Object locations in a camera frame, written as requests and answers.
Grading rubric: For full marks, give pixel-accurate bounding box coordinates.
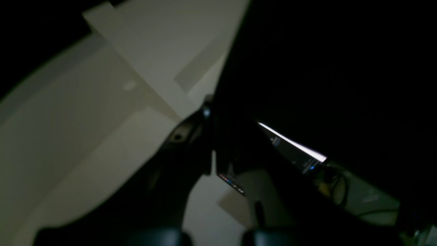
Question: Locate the dark green t-shirt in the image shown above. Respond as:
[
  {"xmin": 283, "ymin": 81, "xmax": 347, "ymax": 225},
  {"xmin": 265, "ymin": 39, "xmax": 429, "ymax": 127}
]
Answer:
[{"xmin": 214, "ymin": 0, "xmax": 436, "ymax": 221}]

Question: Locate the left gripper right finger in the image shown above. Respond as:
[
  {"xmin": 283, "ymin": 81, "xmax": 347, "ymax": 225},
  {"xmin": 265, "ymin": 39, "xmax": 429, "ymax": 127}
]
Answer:
[{"xmin": 214, "ymin": 115, "xmax": 400, "ymax": 240}]

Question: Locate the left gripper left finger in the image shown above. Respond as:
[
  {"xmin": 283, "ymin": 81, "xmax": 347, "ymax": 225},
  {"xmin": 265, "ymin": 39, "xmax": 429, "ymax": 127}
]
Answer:
[{"xmin": 36, "ymin": 99, "xmax": 213, "ymax": 240}]

